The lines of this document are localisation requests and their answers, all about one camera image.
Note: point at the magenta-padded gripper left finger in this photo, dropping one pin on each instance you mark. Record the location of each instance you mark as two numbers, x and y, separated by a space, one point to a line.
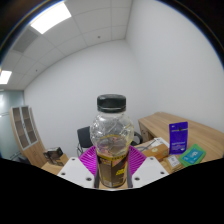
73 170

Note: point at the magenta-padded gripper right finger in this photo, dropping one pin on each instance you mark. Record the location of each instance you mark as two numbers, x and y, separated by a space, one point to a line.
151 170

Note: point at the clear bottle with black cap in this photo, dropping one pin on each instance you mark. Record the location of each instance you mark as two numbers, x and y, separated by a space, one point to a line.
111 133

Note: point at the orange-brown cardboard box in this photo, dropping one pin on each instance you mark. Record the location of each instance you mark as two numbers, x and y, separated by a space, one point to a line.
156 152

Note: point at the small tan packet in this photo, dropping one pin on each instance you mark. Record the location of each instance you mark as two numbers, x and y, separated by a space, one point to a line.
173 163

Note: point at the large dark brown box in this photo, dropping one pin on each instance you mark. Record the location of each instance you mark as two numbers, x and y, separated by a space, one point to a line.
56 154

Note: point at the small dark brown box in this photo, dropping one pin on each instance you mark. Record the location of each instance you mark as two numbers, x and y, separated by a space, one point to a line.
45 155

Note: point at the black office chair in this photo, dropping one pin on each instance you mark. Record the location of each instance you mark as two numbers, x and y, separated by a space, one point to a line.
84 136

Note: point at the purple standing pouch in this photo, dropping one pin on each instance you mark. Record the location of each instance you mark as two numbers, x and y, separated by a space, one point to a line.
178 138

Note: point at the wooden shelf cabinet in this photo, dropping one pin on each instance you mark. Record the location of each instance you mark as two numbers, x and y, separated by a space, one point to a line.
35 151

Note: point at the wooden side desk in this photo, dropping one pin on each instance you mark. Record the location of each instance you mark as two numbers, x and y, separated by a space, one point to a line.
206 133

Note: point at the rectangular ceiling light panel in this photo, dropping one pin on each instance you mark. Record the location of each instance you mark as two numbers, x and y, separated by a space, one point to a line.
5 77
50 17

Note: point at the ceiling air vent grille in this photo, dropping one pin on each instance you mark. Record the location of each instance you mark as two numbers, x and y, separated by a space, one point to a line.
25 40

